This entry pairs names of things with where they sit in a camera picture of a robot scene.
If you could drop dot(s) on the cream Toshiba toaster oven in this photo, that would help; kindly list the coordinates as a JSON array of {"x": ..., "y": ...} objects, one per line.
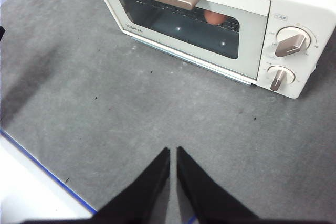
[{"x": 302, "y": 6}]

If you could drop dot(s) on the cream temperature knob tan grip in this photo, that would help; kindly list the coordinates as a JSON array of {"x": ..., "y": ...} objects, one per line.
[{"x": 291, "y": 43}]

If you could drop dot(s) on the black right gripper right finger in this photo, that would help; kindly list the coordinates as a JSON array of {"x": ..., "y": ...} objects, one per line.
[{"x": 204, "y": 200}]

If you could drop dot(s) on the brown egg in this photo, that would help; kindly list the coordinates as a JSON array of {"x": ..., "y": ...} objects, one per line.
[{"x": 214, "y": 17}]

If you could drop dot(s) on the cream timer knob tan grip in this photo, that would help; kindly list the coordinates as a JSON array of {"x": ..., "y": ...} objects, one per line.
[{"x": 279, "y": 78}]

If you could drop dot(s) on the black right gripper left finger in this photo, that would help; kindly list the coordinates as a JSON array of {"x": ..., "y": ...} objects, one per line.
[{"x": 141, "y": 200}]

